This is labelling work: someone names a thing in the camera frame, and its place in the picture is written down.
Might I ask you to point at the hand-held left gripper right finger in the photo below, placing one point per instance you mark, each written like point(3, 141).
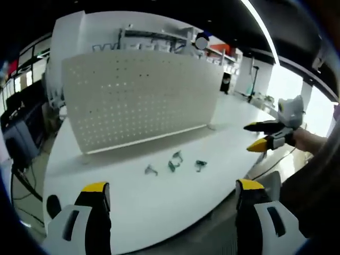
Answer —
point(265, 228)

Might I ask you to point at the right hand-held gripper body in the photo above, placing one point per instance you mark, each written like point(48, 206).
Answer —
point(290, 112)

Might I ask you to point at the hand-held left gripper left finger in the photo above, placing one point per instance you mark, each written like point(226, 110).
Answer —
point(63, 231)

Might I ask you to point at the metal hook assembly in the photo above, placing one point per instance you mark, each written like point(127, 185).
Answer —
point(151, 170)
point(200, 164)
point(175, 162)

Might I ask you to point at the white perforated mounting plate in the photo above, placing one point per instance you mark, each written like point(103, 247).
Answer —
point(143, 101)

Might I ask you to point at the black round object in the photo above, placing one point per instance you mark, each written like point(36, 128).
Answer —
point(53, 207)

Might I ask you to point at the black standing scooter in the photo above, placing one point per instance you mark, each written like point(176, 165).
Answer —
point(253, 79)

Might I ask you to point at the person's dark clothing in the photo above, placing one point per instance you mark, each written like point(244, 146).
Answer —
point(316, 186)

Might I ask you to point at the ceiling light strip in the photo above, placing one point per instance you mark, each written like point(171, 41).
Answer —
point(263, 29)

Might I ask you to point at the dark desk with monitors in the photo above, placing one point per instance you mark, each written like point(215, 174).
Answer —
point(24, 117)

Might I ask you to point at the white storage shelf rack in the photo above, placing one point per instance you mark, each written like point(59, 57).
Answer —
point(159, 40)

